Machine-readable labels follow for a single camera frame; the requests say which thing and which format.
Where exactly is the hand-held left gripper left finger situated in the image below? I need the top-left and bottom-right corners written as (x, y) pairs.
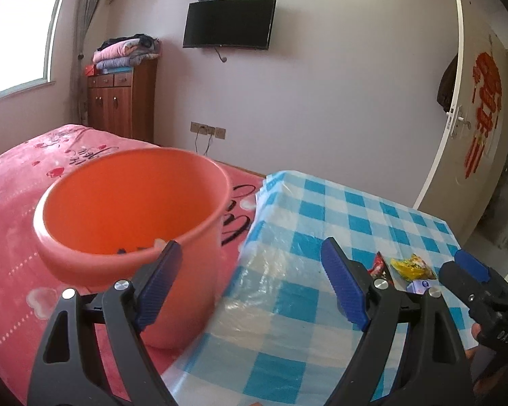
top-left (27, 240), bottom-right (184, 406)

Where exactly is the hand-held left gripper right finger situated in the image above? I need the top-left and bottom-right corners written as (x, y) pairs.
top-left (320, 237), bottom-right (477, 406)

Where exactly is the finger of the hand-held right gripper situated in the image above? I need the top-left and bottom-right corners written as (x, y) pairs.
top-left (438, 249), bottom-right (508, 309)

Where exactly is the orange plastic bucket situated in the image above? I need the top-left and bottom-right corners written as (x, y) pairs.
top-left (33, 147), bottom-right (233, 349)

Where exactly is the person's right hand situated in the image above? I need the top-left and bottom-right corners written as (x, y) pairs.
top-left (463, 321), bottom-right (487, 362)

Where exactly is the red wrapper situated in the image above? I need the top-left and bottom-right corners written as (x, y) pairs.
top-left (367, 251), bottom-right (392, 280)

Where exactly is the small white blue wrapper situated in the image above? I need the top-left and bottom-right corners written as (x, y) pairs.
top-left (406, 279), bottom-right (441, 299)

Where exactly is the yellow crumpled wrapper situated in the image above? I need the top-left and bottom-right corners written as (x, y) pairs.
top-left (389, 254), bottom-right (439, 282)

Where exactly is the blue white checked tablecloth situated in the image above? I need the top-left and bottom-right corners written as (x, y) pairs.
top-left (161, 170), bottom-right (466, 406)

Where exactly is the white door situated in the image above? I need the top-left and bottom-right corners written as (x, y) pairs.
top-left (412, 0), bottom-right (508, 221)

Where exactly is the pink printed blanket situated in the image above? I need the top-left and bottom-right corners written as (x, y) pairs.
top-left (0, 123), bottom-right (265, 406)

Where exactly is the brown wooden cabinet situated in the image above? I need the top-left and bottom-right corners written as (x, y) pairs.
top-left (87, 58), bottom-right (158, 142)

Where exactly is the red paper door decoration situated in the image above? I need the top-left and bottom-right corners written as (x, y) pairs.
top-left (463, 51), bottom-right (504, 176)

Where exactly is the dark hanging bag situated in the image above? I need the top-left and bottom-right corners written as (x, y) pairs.
top-left (437, 53), bottom-right (458, 113)

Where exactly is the pile of folded blankets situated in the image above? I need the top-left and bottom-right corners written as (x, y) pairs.
top-left (92, 34), bottom-right (161, 72)

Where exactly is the grey curtain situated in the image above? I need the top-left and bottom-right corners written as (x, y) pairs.
top-left (68, 0), bottom-right (119, 125)

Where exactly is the window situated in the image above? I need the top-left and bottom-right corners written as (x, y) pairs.
top-left (0, 0), bottom-right (68, 102)

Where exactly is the plugged black cable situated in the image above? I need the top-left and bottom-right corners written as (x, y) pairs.
top-left (195, 133), bottom-right (214, 157)

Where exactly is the wall socket strip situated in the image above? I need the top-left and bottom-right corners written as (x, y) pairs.
top-left (190, 121), bottom-right (226, 140)

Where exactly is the silver door handle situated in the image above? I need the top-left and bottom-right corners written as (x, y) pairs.
top-left (446, 106), bottom-right (470, 136)

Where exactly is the black wall television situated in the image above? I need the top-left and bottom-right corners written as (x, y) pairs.
top-left (183, 0), bottom-right (277, 50)

